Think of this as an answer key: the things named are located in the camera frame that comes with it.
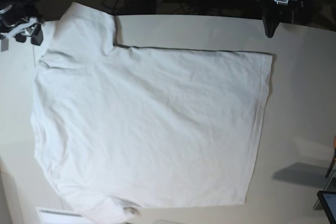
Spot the white T-shirt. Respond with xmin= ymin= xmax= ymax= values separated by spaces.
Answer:
xmin=31 ymin=3 xmax=272 ymax=223

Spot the black tablet with stand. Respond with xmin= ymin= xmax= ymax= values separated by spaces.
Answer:
xmin=313 ymin=171 xmax=335 ymax=224

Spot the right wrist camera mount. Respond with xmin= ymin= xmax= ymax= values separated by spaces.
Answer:
xmin=1 ymin=17 xmax=44 ymax=52

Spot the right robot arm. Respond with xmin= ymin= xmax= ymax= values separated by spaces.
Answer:
xmin=1 ymin=0 xmax=44 ymax=46

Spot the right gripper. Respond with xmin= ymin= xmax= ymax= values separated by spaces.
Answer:
xmin=1 ymin=5 xmax=43 ymax=46

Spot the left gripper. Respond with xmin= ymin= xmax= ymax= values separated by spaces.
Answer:
xmin=260 ymin=0 xmax=301 ymax=38

